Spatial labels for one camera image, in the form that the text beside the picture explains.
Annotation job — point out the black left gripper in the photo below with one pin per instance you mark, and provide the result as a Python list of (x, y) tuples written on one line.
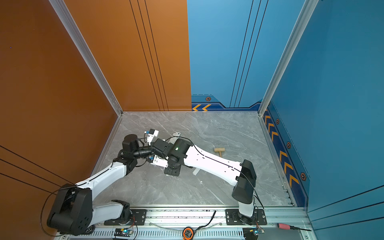
[(151, 149)]

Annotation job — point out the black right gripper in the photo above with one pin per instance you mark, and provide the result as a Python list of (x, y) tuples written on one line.
[(173, 172)]

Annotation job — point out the white remote control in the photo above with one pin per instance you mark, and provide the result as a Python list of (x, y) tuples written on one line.
[(176, 134)]

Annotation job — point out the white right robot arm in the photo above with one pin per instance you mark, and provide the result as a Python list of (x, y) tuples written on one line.
[(241, 176)]

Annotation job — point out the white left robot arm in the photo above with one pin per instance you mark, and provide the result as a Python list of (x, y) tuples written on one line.
[(73, 211)]

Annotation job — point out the wooden mallet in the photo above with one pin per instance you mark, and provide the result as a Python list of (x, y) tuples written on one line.
[(219, 151)]

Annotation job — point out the green circuit board left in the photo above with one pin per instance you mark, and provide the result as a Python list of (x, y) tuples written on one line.
[(123, 234)]

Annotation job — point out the circuit board right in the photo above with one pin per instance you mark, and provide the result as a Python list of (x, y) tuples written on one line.
[(252, 233)]

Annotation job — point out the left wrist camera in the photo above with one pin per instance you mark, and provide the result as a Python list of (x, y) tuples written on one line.
[(150, 135)]

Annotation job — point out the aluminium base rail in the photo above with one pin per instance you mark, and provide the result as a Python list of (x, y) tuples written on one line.
[(209, 223)]

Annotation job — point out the pink handled screwdriver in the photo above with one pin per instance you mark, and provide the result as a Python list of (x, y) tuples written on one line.
[(289, 227)]

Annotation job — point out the aluminium corner post left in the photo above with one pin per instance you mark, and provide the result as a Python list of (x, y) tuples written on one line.
[(74, 32)]

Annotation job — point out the aluminium corner post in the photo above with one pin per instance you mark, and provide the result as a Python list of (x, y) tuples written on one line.
[(74, 32), (292, 43)]

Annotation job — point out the aluminium corner post right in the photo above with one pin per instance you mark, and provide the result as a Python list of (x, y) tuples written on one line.
[(292, 43)]

